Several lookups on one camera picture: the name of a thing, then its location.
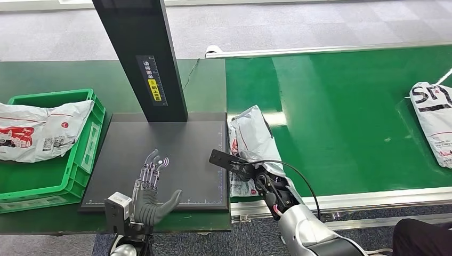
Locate large white mailer black letters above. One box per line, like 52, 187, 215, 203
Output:
409, 82, 452, 169

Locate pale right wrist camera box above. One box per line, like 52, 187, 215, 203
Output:
209, 149, 249, 175

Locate green plastic crate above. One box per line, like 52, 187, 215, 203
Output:
0, 89, 107, 214

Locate black scanner column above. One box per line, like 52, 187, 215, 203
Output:
92, 0, 189, 123

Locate green conveyor belt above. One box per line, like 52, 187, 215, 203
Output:
225, 45, 452, 201

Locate white mailer package with QR codes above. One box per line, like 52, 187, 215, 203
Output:
0, 100, 95, 163

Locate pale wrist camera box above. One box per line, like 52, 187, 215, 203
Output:
209, 149, 249, 175
104, 192, 133, 236

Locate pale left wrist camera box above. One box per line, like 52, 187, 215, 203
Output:
104, 192, 133, 236

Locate aluminium conveyor frame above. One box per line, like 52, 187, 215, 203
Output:
205, 42, 452, 230

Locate thin black table cable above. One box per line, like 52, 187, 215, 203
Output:
182, 58, 200, 91

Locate small white red-print mailer package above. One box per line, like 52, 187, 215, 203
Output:
228, 105, 283, 198

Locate black and yellow column label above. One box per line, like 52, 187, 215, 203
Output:
135, 55, 168, 107

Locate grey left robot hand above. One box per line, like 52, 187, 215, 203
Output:
131, 149, 183, 227

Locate black scanner base plate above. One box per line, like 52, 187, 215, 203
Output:
79, 113, 230, 213

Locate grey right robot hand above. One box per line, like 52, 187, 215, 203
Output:
239, 150, 272, 169

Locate white conveyor end cap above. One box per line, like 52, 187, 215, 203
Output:
205, 45, 223, 59

